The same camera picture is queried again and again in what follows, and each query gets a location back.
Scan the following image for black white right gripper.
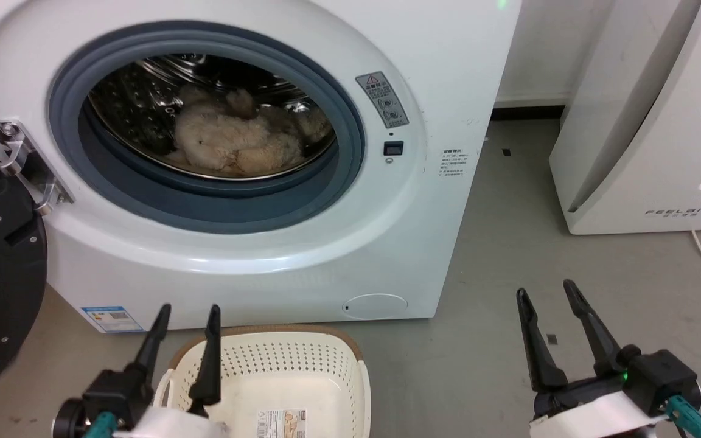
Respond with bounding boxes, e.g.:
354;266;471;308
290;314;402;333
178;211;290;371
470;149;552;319
515;279;701;438

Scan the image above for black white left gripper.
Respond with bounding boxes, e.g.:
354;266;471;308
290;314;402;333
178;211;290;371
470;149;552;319
52;304;231;438

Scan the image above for paper label in basket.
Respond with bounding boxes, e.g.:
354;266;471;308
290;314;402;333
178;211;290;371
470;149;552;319
257;409;308;438

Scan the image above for white perforated laundry basket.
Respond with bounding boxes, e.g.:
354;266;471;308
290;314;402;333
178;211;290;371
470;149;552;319
155;324;372;438

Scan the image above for white front-load washing machine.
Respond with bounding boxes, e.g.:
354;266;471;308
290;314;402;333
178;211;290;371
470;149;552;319
0;0;523;334

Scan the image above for cream fluffy plush toy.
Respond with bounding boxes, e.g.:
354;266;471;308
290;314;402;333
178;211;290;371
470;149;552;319
165;86;333;178

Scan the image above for steel washing machine drum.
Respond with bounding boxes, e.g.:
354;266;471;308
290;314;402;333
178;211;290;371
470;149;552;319
87;54;337;181

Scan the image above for blue energy label sticker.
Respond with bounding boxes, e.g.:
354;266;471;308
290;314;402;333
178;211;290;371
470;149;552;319
80;305;145;334

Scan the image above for round drain filter cover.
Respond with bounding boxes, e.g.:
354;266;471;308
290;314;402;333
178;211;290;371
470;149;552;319
343;293;409;321

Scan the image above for small text sticker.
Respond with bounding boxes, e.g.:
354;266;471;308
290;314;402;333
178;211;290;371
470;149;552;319
439;148;469;178

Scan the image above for white air purifier appliance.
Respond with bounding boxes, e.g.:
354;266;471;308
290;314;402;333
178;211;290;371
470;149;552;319
548;0;701;235

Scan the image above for metal door hinge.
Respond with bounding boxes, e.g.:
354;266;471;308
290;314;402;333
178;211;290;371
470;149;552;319
0;120;75;216

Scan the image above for grey rubber door gasket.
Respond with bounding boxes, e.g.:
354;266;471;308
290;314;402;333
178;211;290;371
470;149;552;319
47;28;367;235

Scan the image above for grey warning sticker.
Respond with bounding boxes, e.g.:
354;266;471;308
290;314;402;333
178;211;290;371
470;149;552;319
355;72;410;129

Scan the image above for teal left gripper cable connector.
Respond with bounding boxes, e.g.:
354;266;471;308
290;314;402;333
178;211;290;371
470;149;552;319
82;412;118;438

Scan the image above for teal gripper cable connector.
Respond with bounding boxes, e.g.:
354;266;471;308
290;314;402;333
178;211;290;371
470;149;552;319
666;395;701;438
82;412;118;438

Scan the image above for teal right gripper cable connector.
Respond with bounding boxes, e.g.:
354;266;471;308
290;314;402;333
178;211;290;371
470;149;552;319
666;395;701;438

